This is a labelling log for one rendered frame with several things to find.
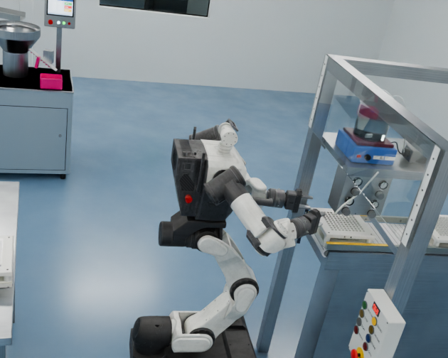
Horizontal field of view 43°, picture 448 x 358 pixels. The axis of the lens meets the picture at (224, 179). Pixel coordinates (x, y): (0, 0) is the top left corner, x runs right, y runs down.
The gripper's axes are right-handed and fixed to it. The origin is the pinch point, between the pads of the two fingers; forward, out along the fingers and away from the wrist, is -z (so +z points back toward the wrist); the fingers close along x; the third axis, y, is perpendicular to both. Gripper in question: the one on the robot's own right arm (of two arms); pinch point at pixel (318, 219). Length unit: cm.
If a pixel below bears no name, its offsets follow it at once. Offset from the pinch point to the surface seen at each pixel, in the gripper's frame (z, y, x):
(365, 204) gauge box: -8.4, 15.3, -13.9
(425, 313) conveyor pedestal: -61, 39, 52
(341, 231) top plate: -11.2, 6.6, 5.7
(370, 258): -21.4, 19.7, 16.6
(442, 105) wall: -453, -158, 54
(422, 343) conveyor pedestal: -66, 42, 73
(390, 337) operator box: 51, 68, -8
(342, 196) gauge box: 1.4, 9.2, -17.0
